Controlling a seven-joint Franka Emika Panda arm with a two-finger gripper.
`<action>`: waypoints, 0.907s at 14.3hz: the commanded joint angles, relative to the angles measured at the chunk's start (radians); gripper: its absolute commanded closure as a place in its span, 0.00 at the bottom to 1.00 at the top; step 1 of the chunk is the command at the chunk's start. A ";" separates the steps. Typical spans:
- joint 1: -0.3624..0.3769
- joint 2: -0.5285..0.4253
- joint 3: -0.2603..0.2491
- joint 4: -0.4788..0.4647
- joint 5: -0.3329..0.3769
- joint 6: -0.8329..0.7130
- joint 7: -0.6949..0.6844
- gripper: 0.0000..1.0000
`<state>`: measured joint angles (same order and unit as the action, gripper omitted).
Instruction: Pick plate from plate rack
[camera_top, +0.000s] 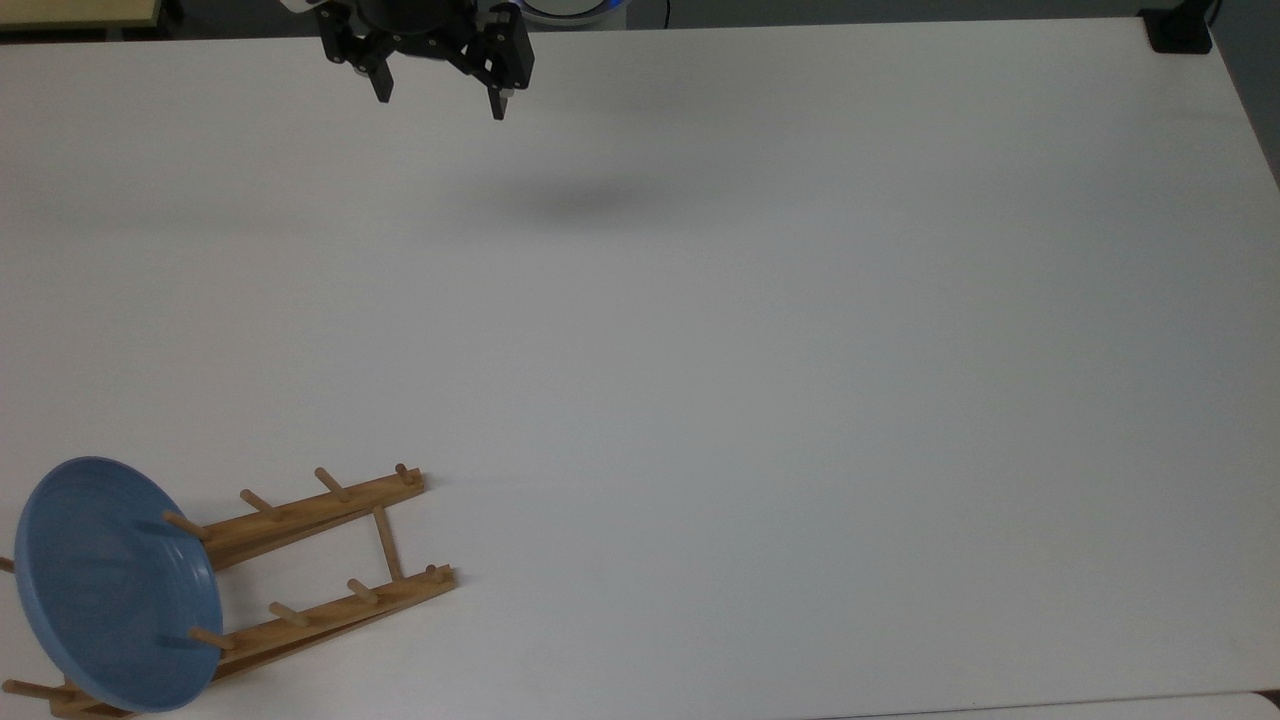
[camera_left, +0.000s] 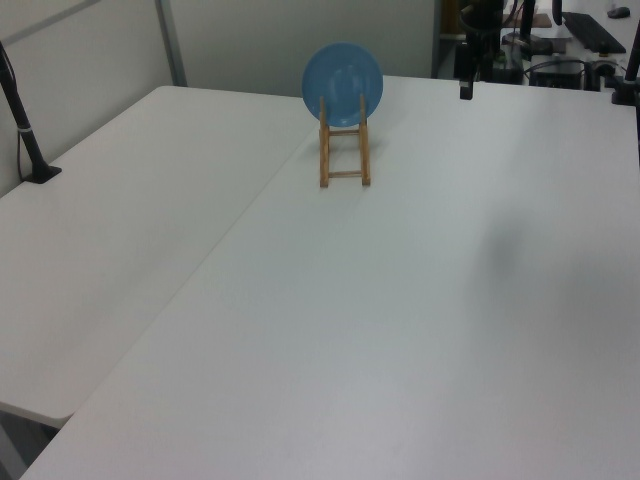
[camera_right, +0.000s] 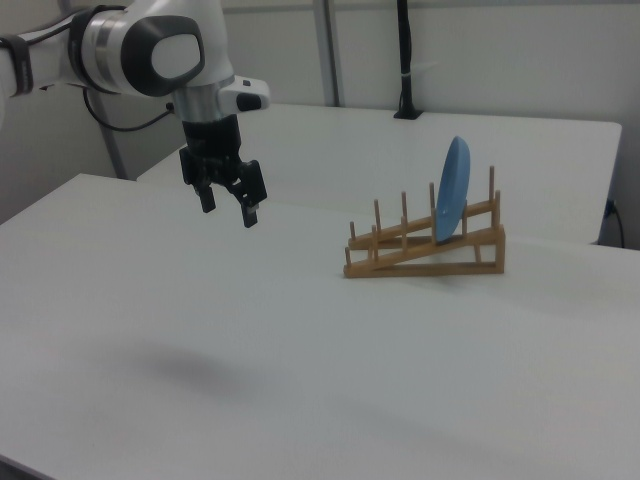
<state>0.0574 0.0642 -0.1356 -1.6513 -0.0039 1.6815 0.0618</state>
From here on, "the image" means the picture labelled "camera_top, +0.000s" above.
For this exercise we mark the wooden plate rack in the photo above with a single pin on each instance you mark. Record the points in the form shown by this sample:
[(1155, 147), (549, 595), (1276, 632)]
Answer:
[(300, 515)]

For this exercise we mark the light wooden desk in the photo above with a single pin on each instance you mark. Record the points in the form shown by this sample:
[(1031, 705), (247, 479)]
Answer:
[(70, 10)]

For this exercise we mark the black camera stand clamp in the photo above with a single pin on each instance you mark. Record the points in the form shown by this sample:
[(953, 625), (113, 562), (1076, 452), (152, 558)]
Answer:
[(1178, 30)]

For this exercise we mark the blue round plate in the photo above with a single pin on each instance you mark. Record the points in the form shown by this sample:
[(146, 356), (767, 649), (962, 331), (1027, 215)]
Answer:
[(100, 580)]

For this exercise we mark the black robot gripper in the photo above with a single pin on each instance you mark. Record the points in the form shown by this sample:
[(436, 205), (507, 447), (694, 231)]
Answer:
[(415, 22)]

